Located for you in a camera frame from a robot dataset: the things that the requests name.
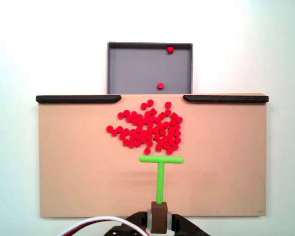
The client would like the green T-shaped pusher tool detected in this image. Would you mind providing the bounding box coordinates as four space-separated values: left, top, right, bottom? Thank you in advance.
138 155 185 234

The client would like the pile of red granules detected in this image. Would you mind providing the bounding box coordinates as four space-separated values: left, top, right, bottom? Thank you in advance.
111 99 183 151

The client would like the beige board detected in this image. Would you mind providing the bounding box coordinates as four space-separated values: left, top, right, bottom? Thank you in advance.
36 92 268 219

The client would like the grey tray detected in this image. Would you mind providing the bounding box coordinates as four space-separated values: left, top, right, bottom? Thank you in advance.
107 41 194 95

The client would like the red white black servo cable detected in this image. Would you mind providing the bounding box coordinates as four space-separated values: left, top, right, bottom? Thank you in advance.
59 215 148 236

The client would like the black edge rail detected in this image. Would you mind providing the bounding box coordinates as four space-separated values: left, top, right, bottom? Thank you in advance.
183 94 269 103
35 95 122 104

